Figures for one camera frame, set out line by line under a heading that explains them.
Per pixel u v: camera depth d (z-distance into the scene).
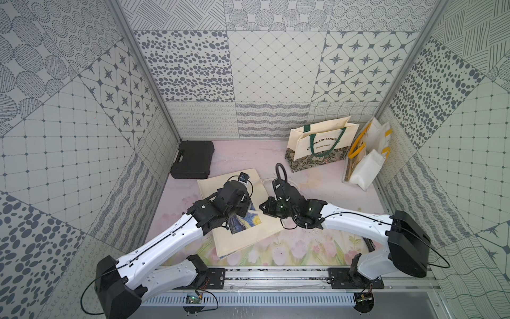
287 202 0.59
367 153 0.86
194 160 1.07
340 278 0.73
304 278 0.76
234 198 0.55
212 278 0.73
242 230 0.84
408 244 0.42
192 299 0.72
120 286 0.38
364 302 0.73
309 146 0.95
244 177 0.66
